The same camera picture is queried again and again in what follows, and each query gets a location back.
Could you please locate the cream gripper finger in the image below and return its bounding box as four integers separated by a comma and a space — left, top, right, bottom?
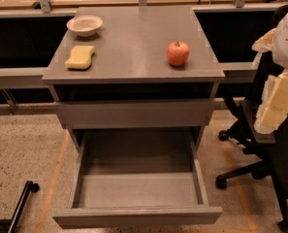
252, 28, 275, 53
254, 70, 288, 134

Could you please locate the red apple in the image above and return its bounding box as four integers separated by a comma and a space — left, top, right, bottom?
167, 41, 190, 66

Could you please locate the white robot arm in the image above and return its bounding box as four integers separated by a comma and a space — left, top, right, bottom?
252, 13, 288, 134

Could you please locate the grey drawer cabinet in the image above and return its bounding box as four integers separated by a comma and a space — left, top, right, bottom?
43, 7, 224, 150

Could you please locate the closed grey top drawer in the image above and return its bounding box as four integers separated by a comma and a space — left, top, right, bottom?
56, 99, 214, 129

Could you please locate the open grey middle drawer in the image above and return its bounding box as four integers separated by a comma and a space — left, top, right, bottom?
53, 128, 222, 229

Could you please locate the black office chair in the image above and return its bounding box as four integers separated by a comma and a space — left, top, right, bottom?
214, 0, 288, 233

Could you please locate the white ceramic bowl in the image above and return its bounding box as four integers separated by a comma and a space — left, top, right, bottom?
66, 16, 103, 37

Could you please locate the yellow sponge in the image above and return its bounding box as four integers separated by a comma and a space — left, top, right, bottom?
65, 46, 95, 70

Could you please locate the black stand leg with wheel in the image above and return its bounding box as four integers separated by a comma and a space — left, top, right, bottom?
0, 181, 40, 233

